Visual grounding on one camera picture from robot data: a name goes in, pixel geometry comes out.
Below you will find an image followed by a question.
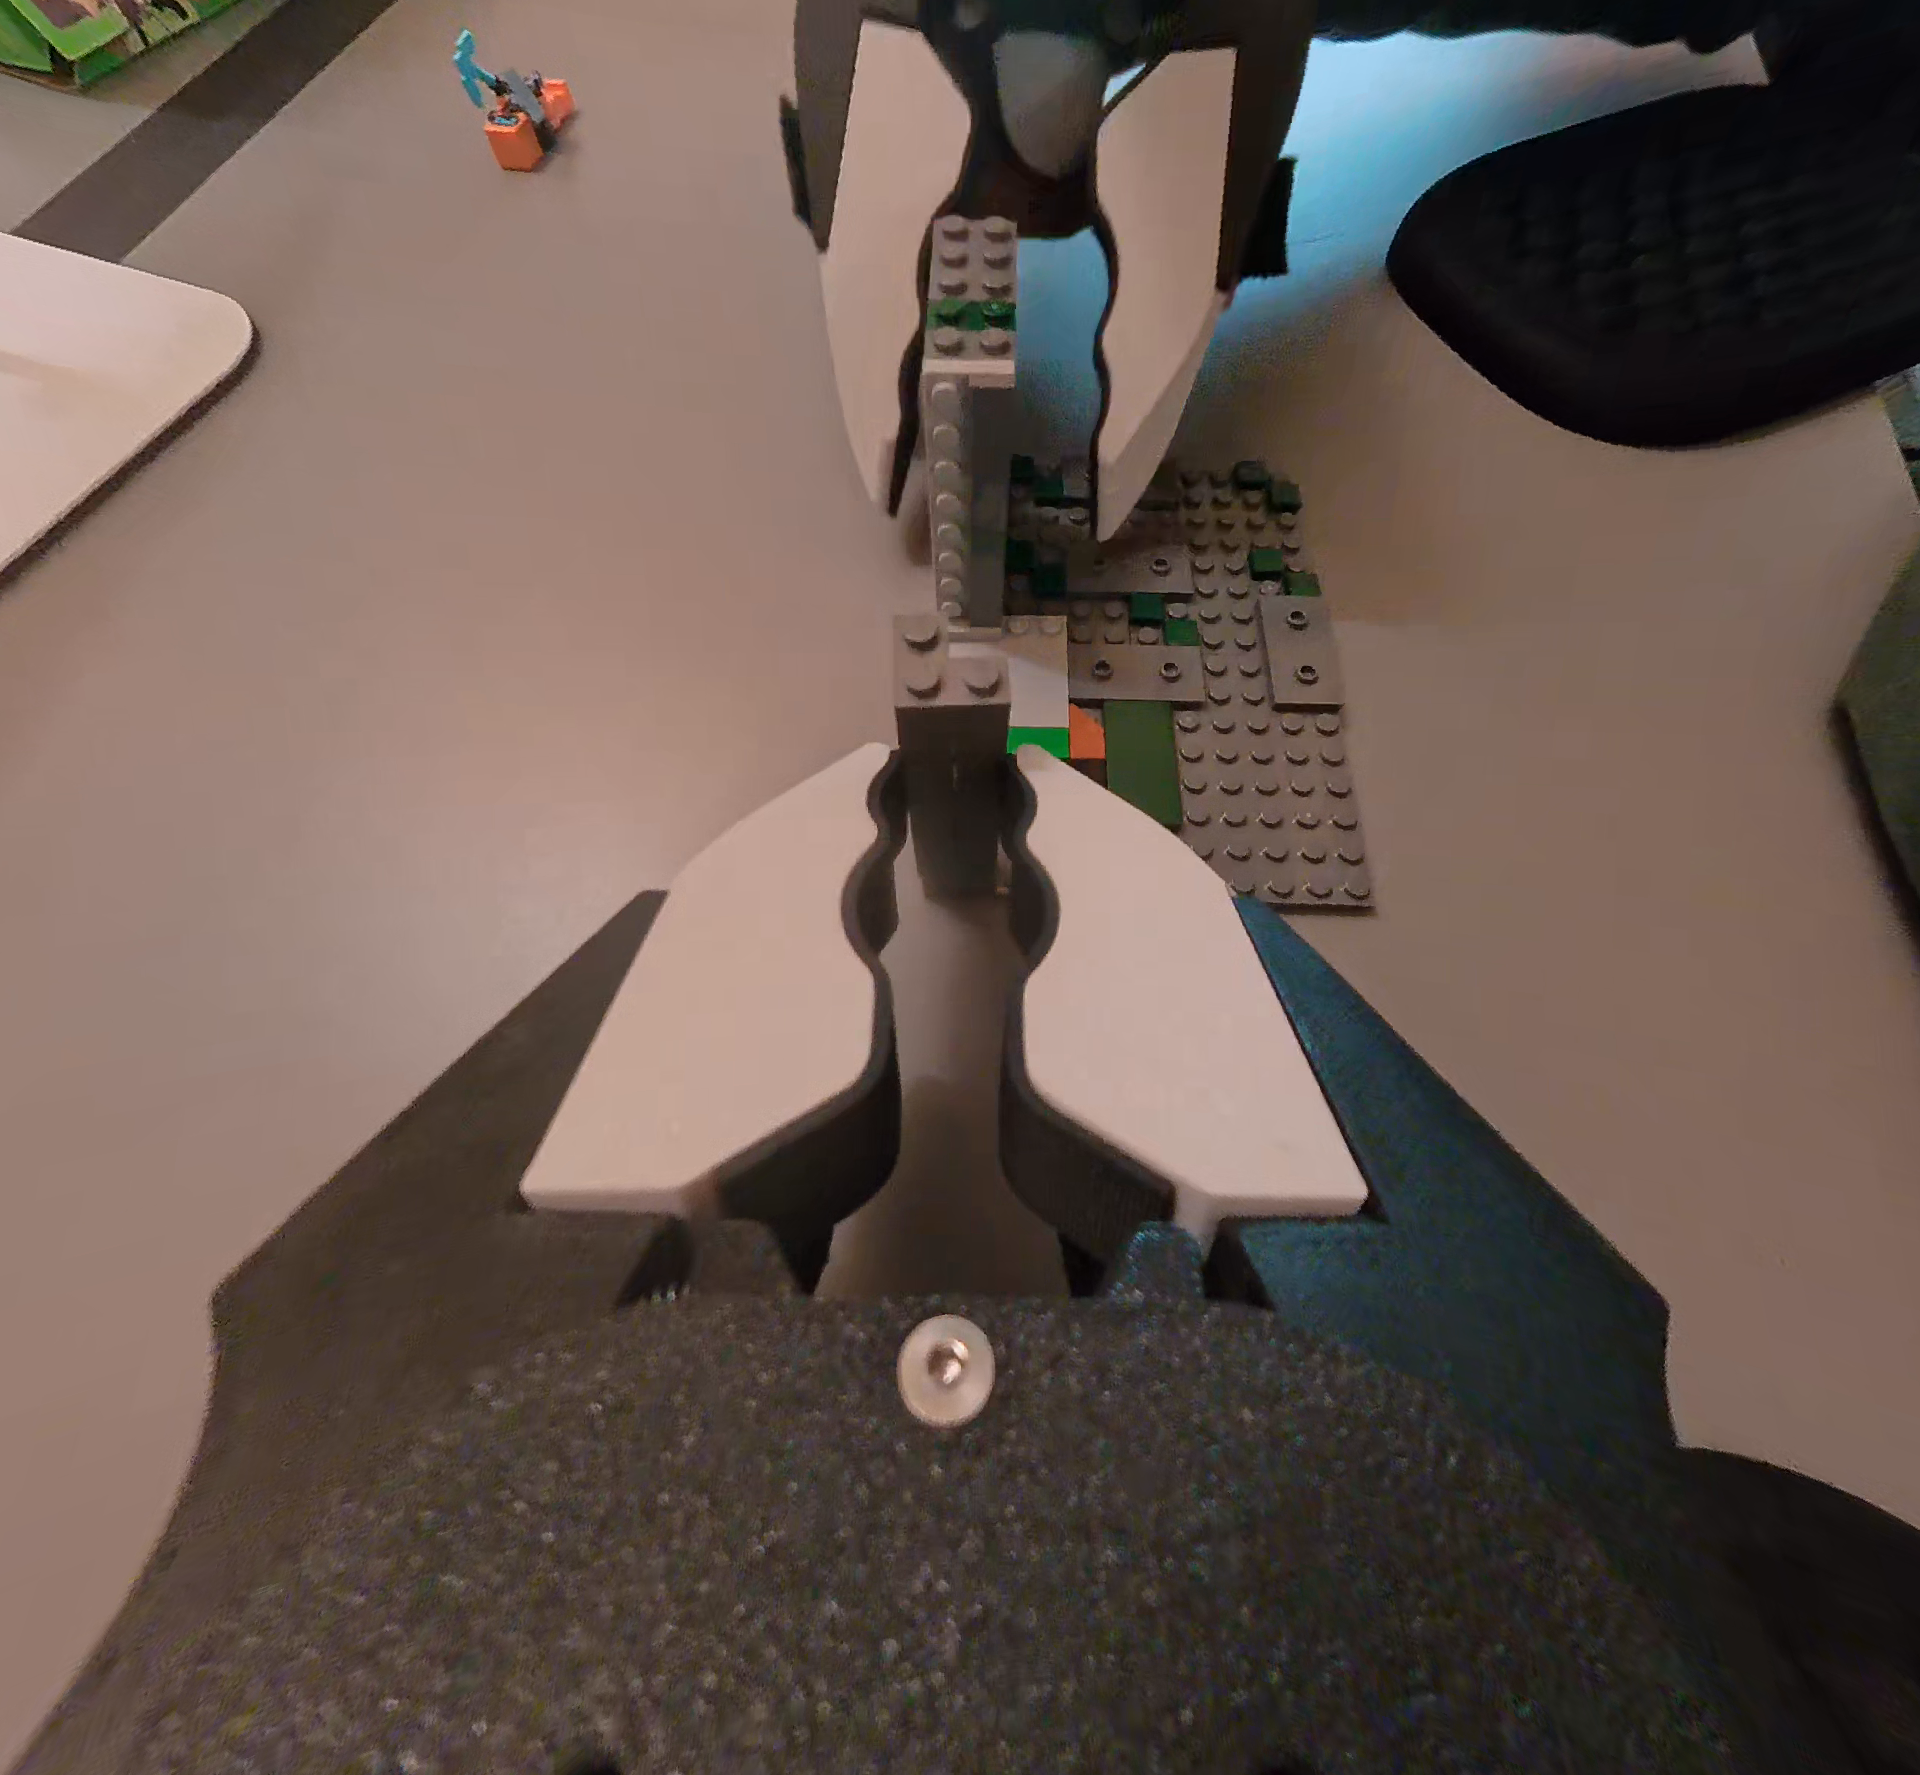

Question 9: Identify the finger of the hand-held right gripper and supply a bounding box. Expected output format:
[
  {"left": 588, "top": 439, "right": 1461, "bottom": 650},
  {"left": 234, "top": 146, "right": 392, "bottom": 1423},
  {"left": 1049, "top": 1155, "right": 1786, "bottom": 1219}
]
[
  {"left": 1084, "top": 48, "right": 1240, "bottom": 547},
  {"left": 817, "top": 21, "right": 980, "bottom": 519}
]

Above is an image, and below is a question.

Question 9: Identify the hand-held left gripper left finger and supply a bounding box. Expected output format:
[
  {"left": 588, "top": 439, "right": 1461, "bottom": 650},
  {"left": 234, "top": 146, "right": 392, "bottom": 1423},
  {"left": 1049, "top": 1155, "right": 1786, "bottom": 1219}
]
[{"left": 518, "top": 740, "right": 906, "bottom": 1225}]

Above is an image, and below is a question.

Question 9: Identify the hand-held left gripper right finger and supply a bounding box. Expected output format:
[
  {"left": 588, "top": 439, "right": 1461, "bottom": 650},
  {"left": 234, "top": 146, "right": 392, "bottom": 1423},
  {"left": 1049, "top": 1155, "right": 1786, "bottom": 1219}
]
[{"left": 998, "top": 756, "right": 1372, "bottom": 1228}]

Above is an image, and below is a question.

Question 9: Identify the grey lego wall block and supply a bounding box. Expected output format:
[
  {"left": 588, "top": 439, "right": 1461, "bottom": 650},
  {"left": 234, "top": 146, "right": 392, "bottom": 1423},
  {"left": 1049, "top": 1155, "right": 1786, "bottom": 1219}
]
[{"left": 917, "top": 215, "right": 1023, "bottom": 644}]

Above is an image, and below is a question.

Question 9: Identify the grey lego baseplate with tiles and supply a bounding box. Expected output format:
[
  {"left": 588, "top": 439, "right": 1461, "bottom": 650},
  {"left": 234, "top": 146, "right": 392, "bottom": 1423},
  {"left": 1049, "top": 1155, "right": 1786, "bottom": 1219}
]
[{"left": 1002, "top": 612, "right": 1375, "bottom": 917}]

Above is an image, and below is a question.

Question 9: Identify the dark grey studded lego plate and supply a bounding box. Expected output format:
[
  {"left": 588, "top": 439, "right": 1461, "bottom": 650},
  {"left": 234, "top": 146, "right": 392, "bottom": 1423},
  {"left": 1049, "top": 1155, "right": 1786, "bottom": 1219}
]
[{"left": 1007, "top": 457, "right": 1333, "bottom": 716}]

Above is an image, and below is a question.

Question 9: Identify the grey lego brick pillar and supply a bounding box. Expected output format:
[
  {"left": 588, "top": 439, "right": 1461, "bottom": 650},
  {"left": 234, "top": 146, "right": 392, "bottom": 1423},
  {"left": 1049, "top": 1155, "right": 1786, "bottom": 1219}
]
[{"left": 891, "top": 612, "right": 1016, "bottom": 905}]

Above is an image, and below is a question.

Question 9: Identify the grey desk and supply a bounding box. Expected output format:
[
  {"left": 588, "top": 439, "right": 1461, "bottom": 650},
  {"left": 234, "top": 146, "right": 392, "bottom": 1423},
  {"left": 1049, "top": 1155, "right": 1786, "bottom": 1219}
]
[{"left": 0, "top": 0, "right": 1920, "bottom": 1764}]

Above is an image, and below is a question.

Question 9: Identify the orange and blue lego figure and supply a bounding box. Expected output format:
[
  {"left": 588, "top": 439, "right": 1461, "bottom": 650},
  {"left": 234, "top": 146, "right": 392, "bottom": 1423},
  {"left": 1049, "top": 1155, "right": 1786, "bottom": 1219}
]
[{"left": 449, "top": 31, "right": 580, "bottom": 177}]

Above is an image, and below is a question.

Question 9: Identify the black office chair seat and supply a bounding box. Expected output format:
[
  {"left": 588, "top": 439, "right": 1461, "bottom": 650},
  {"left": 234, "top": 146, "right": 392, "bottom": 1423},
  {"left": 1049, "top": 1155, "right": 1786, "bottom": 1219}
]
[{"left": 1385, "top": 80, "right": 1920, "bottom": 450}]

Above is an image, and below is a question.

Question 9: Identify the white rounded board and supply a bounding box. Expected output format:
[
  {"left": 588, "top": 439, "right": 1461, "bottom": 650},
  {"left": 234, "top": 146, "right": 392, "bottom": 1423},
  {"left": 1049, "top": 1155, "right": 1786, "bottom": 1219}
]
[{"left": 0, "top": 230, "right": 257, "bottom": 582}]

